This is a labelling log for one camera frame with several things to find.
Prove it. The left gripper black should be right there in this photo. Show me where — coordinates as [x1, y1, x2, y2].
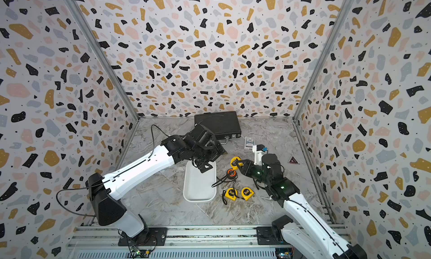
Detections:
[192, 139, 230, 173]

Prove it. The yellow tape measure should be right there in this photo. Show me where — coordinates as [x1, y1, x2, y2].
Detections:
[230, 157, 241, 170]
[241, 187, 254, 201]
[222, 188, 237, 205]

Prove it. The orange black tape measure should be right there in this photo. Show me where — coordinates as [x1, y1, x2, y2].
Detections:
[211, 169, 237, 188]

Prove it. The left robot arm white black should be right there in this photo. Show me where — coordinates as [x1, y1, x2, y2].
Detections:
[85, 124, 225, 239]

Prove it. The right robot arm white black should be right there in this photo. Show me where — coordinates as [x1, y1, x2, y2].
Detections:
[231, 151, 367, 259]

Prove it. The playing card deck box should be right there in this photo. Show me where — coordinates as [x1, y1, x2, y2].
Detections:
[244, 136, 255, 149]

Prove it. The white plastic storage box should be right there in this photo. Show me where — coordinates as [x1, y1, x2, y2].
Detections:
[183, 161, 217, 204]

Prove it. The red triangle sticker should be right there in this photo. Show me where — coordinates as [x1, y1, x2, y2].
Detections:
[289, 157, 299, 164]

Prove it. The black metal-trimmed carrying case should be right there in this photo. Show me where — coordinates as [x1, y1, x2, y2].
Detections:
[194, 111, 242, 140]

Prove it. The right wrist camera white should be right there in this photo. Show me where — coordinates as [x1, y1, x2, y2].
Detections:
[252, 144, 268, 166]

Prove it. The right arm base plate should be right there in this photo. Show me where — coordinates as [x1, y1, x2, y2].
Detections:
[256, 226, 303, 246]

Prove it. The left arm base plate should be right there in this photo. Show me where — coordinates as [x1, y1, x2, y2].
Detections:
[118, 227, 168, 247]

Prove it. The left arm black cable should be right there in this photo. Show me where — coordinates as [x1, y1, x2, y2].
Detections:
[55, 186, 97, 218]

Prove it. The aluminium front rail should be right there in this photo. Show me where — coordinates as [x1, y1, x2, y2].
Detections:
[65, 224, 352, 250]

